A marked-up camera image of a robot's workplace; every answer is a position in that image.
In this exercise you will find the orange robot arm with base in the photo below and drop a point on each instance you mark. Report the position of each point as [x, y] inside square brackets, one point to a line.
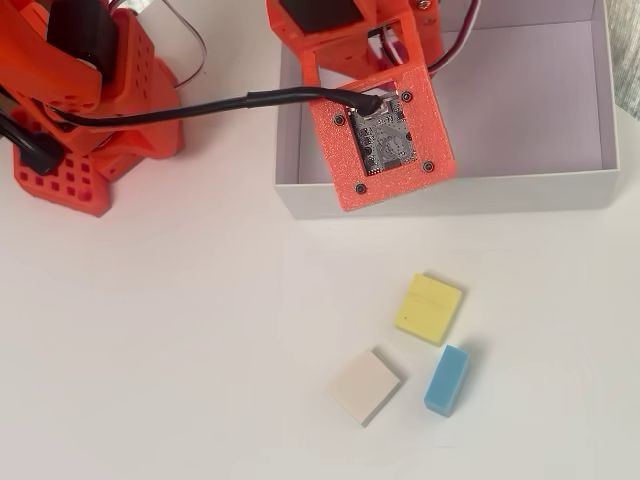
[135, 60]

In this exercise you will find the white cardboard bin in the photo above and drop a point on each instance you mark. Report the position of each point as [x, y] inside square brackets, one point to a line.
[525, 100]

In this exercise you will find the yellow foam cuboid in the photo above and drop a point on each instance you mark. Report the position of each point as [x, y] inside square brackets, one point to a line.
[427, 310]

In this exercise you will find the blue foam cuboid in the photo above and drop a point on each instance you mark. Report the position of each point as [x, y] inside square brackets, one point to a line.
[445, 380]

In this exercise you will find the white foam cuboid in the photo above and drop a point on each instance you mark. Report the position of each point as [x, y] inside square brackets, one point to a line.
[362, 385]

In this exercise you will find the grey woven rug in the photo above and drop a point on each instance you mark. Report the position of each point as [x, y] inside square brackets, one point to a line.
[627, 50]

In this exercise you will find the black power plug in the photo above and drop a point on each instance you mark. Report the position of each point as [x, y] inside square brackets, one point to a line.
[42, 155]

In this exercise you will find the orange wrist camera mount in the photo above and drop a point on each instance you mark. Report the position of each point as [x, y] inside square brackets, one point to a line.
[400, 185]

